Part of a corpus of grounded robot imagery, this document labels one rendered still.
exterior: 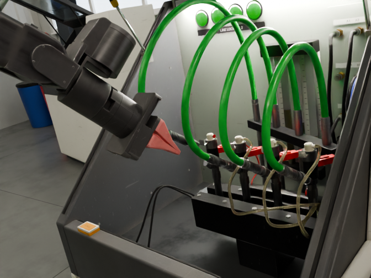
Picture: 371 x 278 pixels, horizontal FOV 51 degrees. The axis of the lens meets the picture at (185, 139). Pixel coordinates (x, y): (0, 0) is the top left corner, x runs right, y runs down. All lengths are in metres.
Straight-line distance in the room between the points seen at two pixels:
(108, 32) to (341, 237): 0.46
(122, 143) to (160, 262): 0.32
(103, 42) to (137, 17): 3.38
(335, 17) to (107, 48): 0.61
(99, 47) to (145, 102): 0.10
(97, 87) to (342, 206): 0.41
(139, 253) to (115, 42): 0.47
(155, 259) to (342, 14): 0.68
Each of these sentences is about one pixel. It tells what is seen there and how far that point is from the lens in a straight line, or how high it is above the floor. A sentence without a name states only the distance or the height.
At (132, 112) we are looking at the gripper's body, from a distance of 0.55.
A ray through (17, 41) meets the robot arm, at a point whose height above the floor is 1.40.
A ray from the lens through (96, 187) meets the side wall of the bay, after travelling 1.09.
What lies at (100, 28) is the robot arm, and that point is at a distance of 0.55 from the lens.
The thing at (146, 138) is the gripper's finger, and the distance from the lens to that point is 0.56.
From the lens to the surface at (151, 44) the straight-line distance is 0.76.
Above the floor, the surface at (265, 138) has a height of 1.20.
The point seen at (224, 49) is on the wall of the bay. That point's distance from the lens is 1.17.
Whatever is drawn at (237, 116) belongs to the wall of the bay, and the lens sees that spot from 1.20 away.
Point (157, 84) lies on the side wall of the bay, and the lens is 1.20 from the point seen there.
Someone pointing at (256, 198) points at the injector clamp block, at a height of 0.98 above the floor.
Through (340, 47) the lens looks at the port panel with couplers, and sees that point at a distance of 1.00.
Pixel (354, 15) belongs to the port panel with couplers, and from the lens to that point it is 0.98.
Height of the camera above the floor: 1.40
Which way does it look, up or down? 18 degrees down
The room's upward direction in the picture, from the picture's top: 10 degrees counter-clockwise
